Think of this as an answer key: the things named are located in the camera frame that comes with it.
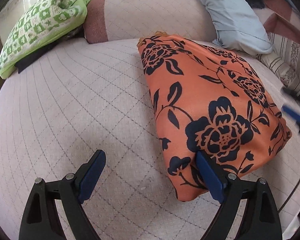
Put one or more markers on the pink quilted bolster cushion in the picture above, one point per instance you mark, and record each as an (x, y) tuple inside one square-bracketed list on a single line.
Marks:
[(111, 20)]

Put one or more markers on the black folded cloth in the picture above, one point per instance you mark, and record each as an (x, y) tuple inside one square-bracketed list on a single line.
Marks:
[(34, 56)]

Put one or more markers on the orange black floral garment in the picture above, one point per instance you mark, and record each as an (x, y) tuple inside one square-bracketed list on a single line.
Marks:
[(208, 100)]

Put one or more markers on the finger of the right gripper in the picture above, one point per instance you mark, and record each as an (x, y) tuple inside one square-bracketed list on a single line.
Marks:
[(291, 113), (293, 94)]

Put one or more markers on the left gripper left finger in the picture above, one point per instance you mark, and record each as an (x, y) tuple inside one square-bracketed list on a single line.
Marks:
[(40, 218)]

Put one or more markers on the light blue pillow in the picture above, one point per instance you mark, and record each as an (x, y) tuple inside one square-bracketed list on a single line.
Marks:
[(238, 27)]

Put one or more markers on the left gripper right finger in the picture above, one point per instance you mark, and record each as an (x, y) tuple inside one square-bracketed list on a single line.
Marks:
[(260, 219)]

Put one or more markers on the striped floral cushion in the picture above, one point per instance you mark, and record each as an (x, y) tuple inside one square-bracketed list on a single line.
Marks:
[(284, 60)]

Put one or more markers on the maroon pink backrest cushion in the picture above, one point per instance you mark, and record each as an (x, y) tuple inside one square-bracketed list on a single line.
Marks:
[(280, 18)]

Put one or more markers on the green white checkered pillow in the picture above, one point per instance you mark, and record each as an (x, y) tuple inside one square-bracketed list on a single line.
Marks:
[(44, 22)]

